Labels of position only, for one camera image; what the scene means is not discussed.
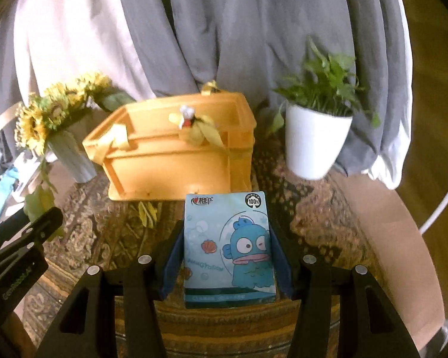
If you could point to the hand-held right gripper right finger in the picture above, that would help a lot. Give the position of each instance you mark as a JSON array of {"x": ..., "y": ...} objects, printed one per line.
[{"x": 282, "y": 264}]

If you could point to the orange plastic crate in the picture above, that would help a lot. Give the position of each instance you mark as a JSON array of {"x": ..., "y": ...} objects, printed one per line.
[{"x": 164, "y": 164}]

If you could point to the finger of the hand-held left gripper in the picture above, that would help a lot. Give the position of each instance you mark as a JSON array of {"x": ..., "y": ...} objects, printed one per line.
[{"x": 33, "y": 227}]

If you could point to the sunflower bouquet in grey vase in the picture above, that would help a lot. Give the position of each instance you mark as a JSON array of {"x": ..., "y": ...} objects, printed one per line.
[{"x": 59, "y": 119}]

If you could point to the blue cartoon tissue pack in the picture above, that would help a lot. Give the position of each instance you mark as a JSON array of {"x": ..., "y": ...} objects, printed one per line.
[{"x": 227, "y": 250}]

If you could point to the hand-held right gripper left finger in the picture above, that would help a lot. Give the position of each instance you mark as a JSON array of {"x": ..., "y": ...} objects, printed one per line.
[{"x": 171, "y": 261}]

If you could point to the beige curtain tieback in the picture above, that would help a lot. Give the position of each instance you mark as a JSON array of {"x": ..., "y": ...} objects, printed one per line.
[{"x": 0, "y": 119}]

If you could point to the light blue cloth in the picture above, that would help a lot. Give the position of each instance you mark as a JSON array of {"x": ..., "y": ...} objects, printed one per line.
[{"x": 2, "y": 194}]

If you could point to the dark wooden door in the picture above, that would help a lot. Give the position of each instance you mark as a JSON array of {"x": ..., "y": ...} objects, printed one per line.
[{"x": 433, "y": 82}]

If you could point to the green plant in white pot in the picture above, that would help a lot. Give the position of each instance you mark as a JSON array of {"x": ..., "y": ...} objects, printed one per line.
[{"x": 313, "y": 141}]

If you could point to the beige curtain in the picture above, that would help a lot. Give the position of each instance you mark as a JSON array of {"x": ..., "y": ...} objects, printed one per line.
[{"x": 71, "y": 33}]

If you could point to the wide grey curtain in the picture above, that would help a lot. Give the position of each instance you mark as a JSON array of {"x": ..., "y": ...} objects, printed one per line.
[{"x": 227, "y": 26}]

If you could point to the black mouse plush toy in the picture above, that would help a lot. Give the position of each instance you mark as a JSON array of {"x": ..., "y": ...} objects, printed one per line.
[{"x": 186, "y": 115}]

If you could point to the patterned fringed rug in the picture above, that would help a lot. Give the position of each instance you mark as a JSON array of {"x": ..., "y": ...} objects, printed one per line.
[{"x": 313, "y": 223}]

